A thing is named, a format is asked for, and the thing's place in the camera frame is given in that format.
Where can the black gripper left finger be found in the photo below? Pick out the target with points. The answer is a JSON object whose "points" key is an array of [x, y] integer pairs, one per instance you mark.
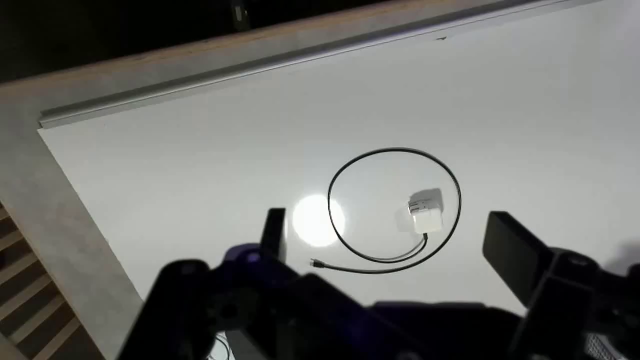
{"points": [[273, 233]]}

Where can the wooden slat-back chair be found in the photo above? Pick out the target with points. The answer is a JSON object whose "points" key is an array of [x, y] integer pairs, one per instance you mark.
{"points": [[26, 293]]}

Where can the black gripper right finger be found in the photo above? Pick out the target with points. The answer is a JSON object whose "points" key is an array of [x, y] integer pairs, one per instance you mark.
{"points": [[517, 257]]}

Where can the white charger adapter brick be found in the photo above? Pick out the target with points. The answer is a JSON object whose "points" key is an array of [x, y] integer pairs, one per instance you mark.
{"points": [[427, 211]]}

